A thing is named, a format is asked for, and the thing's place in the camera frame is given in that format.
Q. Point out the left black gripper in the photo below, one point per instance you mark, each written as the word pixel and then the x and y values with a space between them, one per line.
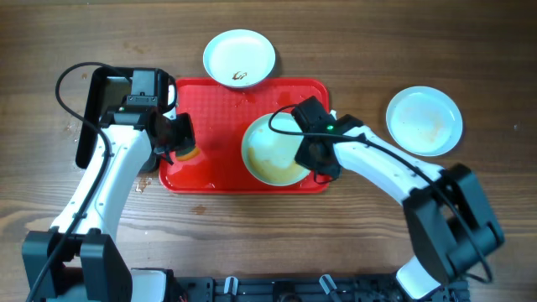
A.
pixel 182 137

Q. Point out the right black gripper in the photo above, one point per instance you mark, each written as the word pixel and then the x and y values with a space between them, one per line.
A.
pixel 310 155

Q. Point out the orange green sponge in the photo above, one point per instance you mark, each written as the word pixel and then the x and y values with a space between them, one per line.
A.
pixel 188 155

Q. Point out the white plate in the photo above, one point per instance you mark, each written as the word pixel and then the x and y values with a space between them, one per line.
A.
pixel 424 121
pixel 270 156
pixel 239 58

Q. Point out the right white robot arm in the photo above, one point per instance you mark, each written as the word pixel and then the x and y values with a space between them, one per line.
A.
pixel 451 224

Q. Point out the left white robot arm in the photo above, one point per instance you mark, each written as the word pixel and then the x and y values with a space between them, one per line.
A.
pixel 128 125

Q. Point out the red plastic tray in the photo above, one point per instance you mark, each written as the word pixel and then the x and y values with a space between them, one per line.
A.
pixel 220 116

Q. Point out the black water tray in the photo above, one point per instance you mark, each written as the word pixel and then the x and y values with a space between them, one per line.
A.
pixel 122 94

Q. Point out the black mounting rail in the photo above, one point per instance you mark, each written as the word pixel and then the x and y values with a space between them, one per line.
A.
pixel 360 288

